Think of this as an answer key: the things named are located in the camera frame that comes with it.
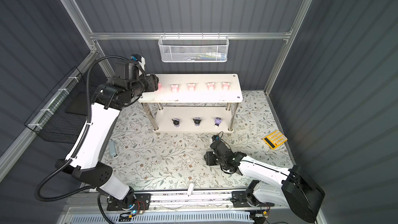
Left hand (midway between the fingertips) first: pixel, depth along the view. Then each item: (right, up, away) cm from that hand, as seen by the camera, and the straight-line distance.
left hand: (151, 78), depth 68 cm
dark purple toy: (+7, -22, +24) cm, 33 cm away
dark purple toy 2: (+19, -21, +24) cm, 37 cm away
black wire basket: (-42, -17, +3) cm, 46 cm away
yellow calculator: (+67, -33, +26) cm, 79 cm away
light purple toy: (+32, -22, +26) cm, 47 cm away
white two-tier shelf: (+17, -10, +47) cm, 51 cm away
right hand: (+26, -41, +16) cm, 51 cm away
